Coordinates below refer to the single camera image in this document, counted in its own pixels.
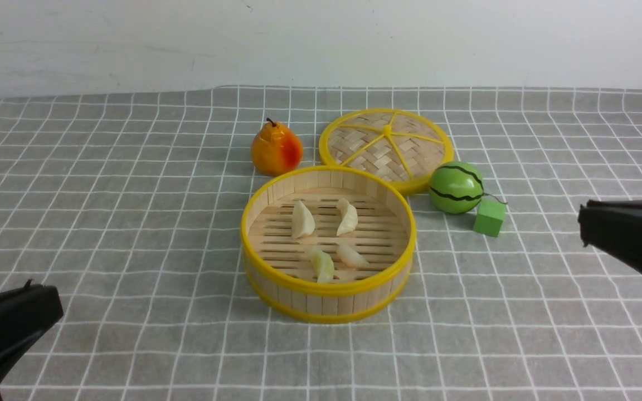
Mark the green wooden cube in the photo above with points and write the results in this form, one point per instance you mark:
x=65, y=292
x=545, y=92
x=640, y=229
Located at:
x=489, y=218

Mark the greenish dumpling front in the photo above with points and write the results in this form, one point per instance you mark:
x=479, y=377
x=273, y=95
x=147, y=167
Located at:
x=322, y=264

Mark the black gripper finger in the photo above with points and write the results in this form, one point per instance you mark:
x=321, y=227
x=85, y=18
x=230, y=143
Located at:
x=615, y=227
x=26, y=314

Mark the woven bamboo steamer lid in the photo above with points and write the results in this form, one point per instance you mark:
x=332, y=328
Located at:
x=399, y=147

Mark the bamboo steamer tray yellow rim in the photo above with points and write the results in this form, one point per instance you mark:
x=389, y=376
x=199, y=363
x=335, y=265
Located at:
x=277, y=266

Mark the orange toy pear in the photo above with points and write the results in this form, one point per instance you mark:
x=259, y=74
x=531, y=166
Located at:
x=276, y=150

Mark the green toy watermelon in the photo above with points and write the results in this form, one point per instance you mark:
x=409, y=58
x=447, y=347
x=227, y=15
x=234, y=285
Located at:
x=456, y=187

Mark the white dumpling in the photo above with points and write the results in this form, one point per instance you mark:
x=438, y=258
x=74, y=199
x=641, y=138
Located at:
x=349, y=217
x=303, y=223

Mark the pale dumpling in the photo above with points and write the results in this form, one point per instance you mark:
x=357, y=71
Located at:
x=350, y=257

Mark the grey checkered tablecloth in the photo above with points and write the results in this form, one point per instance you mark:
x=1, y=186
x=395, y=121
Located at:
x=130, y=204

